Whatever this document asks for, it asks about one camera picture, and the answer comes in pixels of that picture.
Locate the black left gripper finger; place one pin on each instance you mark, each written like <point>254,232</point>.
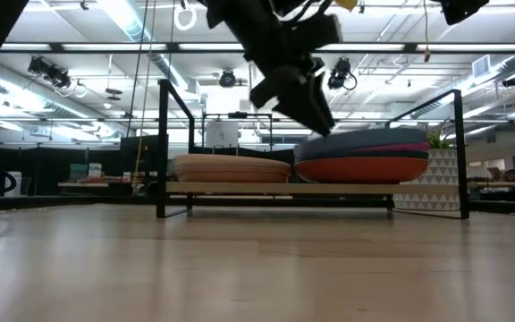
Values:
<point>313,107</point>
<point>275,87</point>

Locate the grey plate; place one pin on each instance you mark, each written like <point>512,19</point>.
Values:
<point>365,138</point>

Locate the magenta plate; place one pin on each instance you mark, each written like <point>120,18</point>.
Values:
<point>400,147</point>

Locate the round black ceiling spotlight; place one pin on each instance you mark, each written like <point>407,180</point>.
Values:
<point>227,78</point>

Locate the white cylindrical tank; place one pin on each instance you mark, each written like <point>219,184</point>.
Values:
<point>222,134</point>

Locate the yellow tag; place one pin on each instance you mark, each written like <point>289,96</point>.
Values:
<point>346,3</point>

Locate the orange plate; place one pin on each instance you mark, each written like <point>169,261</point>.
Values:
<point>360,170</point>

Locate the small black ceiling spotlight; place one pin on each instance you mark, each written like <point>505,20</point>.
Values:
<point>512,81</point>

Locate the green plant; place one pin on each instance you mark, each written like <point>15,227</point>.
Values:
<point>438,141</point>

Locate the white triangle pattern planter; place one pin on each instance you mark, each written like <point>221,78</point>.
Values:
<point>441,176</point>

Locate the black monitor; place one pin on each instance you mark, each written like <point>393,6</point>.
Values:
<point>139,152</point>

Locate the black overhead rig beam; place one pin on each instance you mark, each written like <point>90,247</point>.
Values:
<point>119,46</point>

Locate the background desk with clutter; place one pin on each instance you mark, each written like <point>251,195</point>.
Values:
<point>508,184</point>

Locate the background wooden table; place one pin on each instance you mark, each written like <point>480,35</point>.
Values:
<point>87,184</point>

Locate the black ceiling spotlight pair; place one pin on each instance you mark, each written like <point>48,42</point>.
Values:
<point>52,73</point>

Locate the white bin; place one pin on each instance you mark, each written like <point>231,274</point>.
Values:
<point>14,181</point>

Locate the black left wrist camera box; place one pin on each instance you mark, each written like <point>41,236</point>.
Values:
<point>326,31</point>

